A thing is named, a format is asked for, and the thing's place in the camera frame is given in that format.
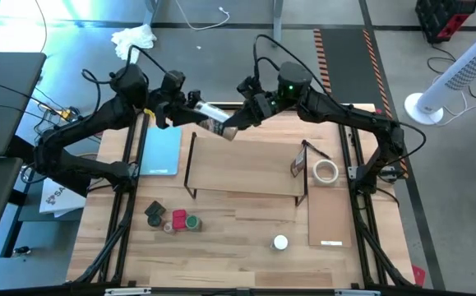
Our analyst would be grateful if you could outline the light blue board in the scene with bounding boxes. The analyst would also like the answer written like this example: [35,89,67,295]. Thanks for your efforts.
[138,125,183,177]

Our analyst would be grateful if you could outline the white cable with plug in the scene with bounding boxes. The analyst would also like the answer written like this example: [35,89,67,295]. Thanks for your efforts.
[174,0,231,32]

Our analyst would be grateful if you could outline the white crumpled cloth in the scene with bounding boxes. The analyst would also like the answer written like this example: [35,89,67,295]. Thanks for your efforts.
[110,23,158,61]

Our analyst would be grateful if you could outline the black and red crate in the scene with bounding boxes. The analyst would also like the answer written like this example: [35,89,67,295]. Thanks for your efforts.
[414,0,476,44]

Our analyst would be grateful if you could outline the white-lidded spice jar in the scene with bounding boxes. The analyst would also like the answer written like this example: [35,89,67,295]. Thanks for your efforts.
[270,234,290,252]

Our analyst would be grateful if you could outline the green-lidded oregano jar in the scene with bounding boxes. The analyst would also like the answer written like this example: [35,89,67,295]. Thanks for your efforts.
[185,214,203,233]

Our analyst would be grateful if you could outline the masking tape roll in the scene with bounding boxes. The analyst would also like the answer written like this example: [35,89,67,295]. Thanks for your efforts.
[312,159,340,187]

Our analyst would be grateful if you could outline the red corner bracket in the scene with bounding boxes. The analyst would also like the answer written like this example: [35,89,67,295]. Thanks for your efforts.
[410,264,427,288]

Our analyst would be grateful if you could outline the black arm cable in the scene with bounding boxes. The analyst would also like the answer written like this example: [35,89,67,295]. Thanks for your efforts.
[252,34,427,168]
[81,44,169,109]

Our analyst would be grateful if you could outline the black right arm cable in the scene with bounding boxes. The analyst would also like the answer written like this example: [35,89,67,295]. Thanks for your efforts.
[252,34,427,168]

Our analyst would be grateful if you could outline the red-lidded patterned spice tin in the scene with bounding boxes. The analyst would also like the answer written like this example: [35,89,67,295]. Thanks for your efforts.
[171,208,188,232]

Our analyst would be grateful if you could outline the gold-lidded furikake jar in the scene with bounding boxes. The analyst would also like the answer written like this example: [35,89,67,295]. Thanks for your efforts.
[193,100,239,142]

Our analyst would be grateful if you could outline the dark mat with orange stripes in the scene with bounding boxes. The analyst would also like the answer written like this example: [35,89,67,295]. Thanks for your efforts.
[312,27,410,180]

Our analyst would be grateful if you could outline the wooden shelf black metal frame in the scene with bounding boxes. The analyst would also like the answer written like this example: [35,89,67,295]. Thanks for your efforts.
[183,131,309,206]

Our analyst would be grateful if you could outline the silver metal bracket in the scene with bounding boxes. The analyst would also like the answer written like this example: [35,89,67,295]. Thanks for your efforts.
[335,289,381,296]
[104,287,152,296]

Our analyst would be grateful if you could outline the brown cardboard sheet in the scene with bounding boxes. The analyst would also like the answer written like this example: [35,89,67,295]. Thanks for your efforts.
[307,183,353,248]

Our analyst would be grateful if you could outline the yellow connector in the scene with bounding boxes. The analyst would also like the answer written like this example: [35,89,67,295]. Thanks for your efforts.
[58,106,79,123]

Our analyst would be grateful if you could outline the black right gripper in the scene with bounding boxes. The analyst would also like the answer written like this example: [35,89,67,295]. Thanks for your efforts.
[220,75,283,131]

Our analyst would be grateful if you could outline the grey metal desk leg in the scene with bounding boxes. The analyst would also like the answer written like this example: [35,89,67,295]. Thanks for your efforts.
[142,0,161,26]
[271,0,284,49]

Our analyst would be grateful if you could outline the white tower fan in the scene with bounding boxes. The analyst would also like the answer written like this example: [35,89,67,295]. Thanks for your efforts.
[403,29,476,127]

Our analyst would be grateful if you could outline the printed white paper sheet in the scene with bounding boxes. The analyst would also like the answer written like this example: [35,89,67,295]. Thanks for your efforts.
[39,176,87,219]

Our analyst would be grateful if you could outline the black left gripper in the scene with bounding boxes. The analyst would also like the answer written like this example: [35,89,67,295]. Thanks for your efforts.
[154,70,210,129]

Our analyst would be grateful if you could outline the dark green spice tin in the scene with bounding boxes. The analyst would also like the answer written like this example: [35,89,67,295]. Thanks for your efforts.
[144,200,168,218]

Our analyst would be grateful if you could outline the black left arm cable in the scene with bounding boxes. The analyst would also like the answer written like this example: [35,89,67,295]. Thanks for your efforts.
[81,44,169,109]

